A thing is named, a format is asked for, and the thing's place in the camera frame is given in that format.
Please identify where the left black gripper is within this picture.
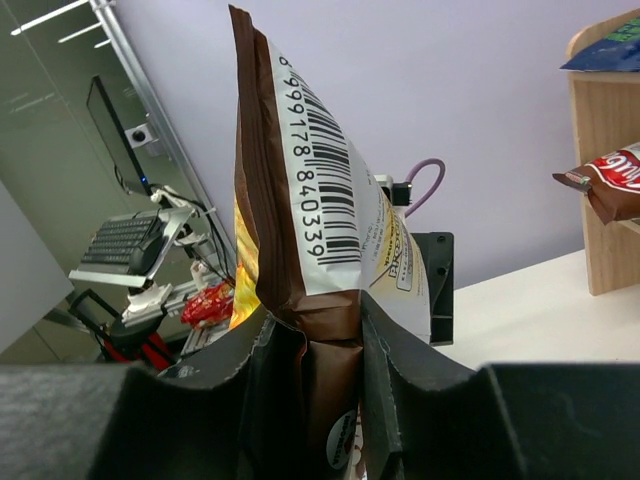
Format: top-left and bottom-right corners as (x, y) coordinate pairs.
(412, 232), (454, 346)

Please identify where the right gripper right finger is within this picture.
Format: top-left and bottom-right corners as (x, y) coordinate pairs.
(361, 296), (639, 479)

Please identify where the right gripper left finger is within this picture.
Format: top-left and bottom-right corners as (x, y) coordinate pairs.
(0, 312), (276, 480)

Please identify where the Chuba cassava chips bag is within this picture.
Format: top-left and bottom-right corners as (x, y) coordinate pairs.
(230, 7), (431, 479)
(552, 142), (640, 225)

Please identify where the Burts sea salt vinegar bag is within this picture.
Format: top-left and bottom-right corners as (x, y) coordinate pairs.
(561, 17), (639, 73)

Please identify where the wooden two-tier shelf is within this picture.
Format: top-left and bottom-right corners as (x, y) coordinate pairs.
(554, 10), (639, 296)

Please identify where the red snack packet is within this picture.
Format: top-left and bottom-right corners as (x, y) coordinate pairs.
(181, 283), (233, 329)

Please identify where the black computer keyboard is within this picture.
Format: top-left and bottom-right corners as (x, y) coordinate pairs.
(78, 213), (165, 275)

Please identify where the black computer monitor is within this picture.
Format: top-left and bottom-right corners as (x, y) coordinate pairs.
(86, 75), (152, 197)

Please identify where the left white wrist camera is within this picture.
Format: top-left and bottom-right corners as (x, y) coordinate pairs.
(374, 174), (412, 208)

